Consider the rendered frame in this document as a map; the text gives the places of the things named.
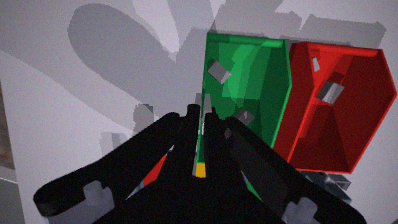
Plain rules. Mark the green bin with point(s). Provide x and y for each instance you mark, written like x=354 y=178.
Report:
x=260 y=82

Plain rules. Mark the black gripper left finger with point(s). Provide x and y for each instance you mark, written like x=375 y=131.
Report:
x=86 y=194

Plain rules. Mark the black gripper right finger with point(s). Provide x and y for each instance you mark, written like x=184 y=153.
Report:
x=280 y=186

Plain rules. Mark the grey metal block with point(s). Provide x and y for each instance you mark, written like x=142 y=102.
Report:
x=245 y=117
x=218 y=72
x=330 y=92
x=315 y=63

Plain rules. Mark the dark grey shelf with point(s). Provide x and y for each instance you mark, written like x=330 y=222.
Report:
x=333 y=183

